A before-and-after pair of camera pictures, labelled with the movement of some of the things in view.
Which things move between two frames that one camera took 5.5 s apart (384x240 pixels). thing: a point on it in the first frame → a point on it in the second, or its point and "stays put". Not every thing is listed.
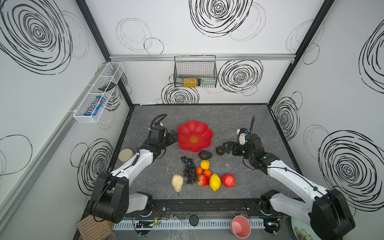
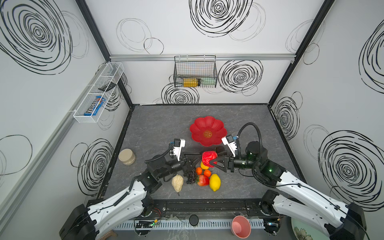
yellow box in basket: [190, 82] stays put
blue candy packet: [95, 106] stays put
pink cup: [240, 226] stays put
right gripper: [235, 148] → [230, 163]
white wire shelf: [90, 108] stays put
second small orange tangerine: [207, 173] stays put
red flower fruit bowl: [194, 136] → [208, 131]
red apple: [228, 180] → [208, 156]
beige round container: [125, 154] stays put
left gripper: [169, 137] → [184, 163]
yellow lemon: [215, 182] stays put
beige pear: [177, 182] stays put
